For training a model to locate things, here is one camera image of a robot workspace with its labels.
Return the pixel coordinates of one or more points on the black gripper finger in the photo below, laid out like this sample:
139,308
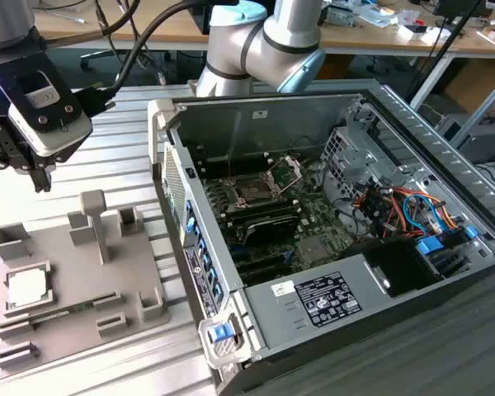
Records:
40,177

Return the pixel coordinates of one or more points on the silver CPU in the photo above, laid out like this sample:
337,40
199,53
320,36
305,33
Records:
29,288

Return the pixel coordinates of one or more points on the CPU socket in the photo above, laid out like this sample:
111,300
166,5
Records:
247,191

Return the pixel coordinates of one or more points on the black RAM slot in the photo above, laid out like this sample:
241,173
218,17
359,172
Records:
255,208
264,216

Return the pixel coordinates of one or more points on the black expansion slot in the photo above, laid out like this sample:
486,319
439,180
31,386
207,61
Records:
257,260
266,274

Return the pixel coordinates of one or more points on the black office chair base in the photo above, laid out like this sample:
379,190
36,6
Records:
86,61

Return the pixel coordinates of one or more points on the grey plastic parts rack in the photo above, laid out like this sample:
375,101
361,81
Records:
86,284

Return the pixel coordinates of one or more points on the green RAM stick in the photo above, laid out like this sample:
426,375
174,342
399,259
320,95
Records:
82,306

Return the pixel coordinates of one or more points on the open grey PC case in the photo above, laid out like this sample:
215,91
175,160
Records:
214,123

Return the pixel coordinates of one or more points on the thin metal locking lever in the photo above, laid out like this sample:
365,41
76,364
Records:
230,169

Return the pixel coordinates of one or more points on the black graphics card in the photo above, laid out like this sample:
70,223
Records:
272,227

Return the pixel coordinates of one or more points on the grey power supply with label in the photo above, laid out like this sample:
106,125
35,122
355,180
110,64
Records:
272,313

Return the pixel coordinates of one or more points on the green motherboard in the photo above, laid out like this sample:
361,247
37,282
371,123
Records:
313,218

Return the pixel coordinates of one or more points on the grey chipset heatsink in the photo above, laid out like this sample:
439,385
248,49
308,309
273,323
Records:
313,249

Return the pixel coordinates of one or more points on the metal drive cage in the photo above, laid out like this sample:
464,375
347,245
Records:
346,161

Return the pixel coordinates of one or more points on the grey metal device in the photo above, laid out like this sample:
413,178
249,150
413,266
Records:
340,17

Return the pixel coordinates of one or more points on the wooden desk with clutter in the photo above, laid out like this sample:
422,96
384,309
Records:
354,35

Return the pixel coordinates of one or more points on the black stand pole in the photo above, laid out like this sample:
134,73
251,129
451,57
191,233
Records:
421,82

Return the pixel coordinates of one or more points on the blue disk carrier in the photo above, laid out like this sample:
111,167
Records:
433,246

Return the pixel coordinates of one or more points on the white boxes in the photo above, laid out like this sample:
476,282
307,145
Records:
412,33

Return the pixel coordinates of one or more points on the grey computer box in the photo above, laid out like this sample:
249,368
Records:
486,140

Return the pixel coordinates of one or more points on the brown cardboard piece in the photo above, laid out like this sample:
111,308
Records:
493,37

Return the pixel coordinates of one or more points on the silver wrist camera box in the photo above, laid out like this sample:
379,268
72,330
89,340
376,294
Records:
24,128

